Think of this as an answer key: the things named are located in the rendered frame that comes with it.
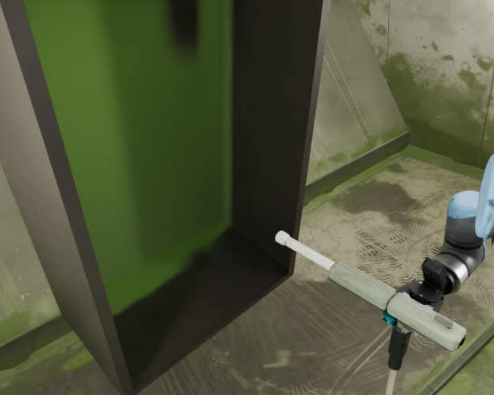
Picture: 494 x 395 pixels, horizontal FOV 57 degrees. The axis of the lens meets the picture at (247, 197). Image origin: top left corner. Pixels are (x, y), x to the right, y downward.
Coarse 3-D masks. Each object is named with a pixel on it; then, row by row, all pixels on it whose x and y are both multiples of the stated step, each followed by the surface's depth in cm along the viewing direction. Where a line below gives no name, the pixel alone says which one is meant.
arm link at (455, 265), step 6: (438, 258) 112; (444, 258) 111; (450, 258) 111; (444, 264) 109; (450, 264) 109; (456, 264) 109; (462, 264) 110; (450, 270) 109; (456, 270) 108; (462, 270) 109; (456, 276) 108; (462, 276) 109; (456, 282) 109; (462, 282) 109; (456, 288) 109
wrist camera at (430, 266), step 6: (426, 258) 102; (426, 264) 101; (432, 264) 100; (438, 264) 100; (426, 270) 101; (432, 270) 100; (438, 270) 99; (444, 270) 100; (426, 276) 105; (432, 276) 102; (438, 276) 100; (444, 276) 102; (432, 282) 106; (438, 282) 103; (444, 282) 105
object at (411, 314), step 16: (288, 240) 116; (320, 256) 110; (336, 272) 105; (352, 272) 104; (352, 288) 103; (368, 288) 100; (384, 288) 100; (384, 304) 98; (400, 304) 96; (416, 304) 95; (400, 320) 96; (416, 320) 93; (432, 320) 92; (448, 320) 90; (400, 336) 100; (432, 336) 92; (448, 336) 89; (464, 336) 89; (400, 352) 102
